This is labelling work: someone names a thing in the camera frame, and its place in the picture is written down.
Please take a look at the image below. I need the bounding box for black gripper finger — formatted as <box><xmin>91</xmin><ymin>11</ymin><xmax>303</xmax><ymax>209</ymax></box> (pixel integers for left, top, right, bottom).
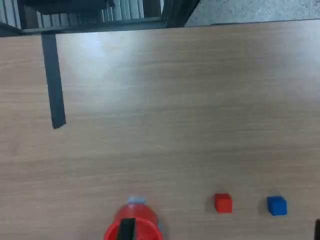
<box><xmin>313</xmin><ymin>218</ymin><xmax>320</xmax><ymax>240</ymax></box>
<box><xmin>117</xmin><ymin>217</ymin><xmax>137</xmax><ymax>240</ymax></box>

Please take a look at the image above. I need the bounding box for blue cube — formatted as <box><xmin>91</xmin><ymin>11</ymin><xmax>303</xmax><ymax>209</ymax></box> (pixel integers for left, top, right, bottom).
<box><xmin>266</xmin><ymin>196</ymin><xmax>288</xmax><ymax>216</ymax></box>

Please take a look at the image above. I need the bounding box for red cube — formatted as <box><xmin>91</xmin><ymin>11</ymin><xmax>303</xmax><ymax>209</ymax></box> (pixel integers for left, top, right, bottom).
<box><xmin>214</xmin><ymin>192</ymin><xmax>233</xmax><ymax>214</ymax></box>

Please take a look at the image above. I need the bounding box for red plastic cup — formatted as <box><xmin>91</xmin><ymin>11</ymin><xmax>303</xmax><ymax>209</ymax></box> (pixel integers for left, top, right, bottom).
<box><xmin>104</xmin><ymin>202</ymin><xmax>165</xmax><ymax>240</ymax></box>

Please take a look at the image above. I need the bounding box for black tape strip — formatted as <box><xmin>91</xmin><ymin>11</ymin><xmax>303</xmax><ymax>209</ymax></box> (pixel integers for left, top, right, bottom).
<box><xmin>40</xmin><ymin>33</ymin><xmax>67</xmax><ymax>130</ymax></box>

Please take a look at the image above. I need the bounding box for grey metal robot cart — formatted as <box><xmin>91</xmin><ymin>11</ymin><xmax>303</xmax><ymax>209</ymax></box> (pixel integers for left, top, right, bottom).
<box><xmin>0</xmin><ymin>0</ymin><xmax>201</xmax><ymax>38</ymax></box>

